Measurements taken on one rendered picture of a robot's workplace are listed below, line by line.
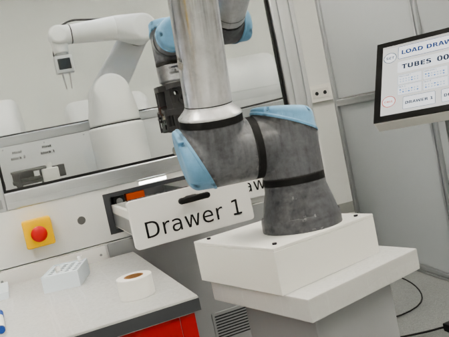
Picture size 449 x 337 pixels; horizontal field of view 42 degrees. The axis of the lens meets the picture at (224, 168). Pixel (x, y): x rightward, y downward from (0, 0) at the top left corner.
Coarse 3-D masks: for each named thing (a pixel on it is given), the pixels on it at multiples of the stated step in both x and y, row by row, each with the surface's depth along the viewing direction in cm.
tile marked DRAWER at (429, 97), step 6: (408, 96) 172; (414, 96) 171; (420, 96) 170; (426, 96) 169; (432, 96) 168; (402, 102) 172; (408, 102) 171; (414, 102) 170; (420, 102) 169; (426, 102) 168; (432, 102) 167; (402, 108) 171
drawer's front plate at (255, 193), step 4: (252, 180) 173; (256, 180) 174; (260, 180) 174; (248, 184) 173; (252, 184) 173; (256, 184) 174; (252, 188) 173; (260, 188) 174; (252, 192) 173; (256, 192) 174; (260, 192) 174; (264, 192) 175; (252, 196) 173; (256, 196) 174
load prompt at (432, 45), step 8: (432, 40) 178; (440, 40) 176; (448, 40) 175; (400, 48) 183; (408, 48) 181; (416, 48) 180; (424, 48) 178; (432, 48) 176; (440, 48) 175; (400, 56) 181; (408, 56) 180
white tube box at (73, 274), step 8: (56, 264) 144; (64, 264) 143; (72, 264) 142; (80, 264) 139; (48, 272) 138; (64, 272) 134; (72, 272) 132; (80, 272) 135; (88, 272) 143; (48, 280) 132; (56, 280) 132; (64, 280) 132; (72, 280) 132; (80, 280) 133; (48, 288) 132; (56, 288) 132; (64, 288) 132
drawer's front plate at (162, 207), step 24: (168, 192) 132; (192, 192) 133; (216, 192) 135; (240, 192) 137; (144, 216) 129; (168, 216) 131; (216, 216) 135; (240, 216) 137; (144, 240) 129; (168, 240) 131
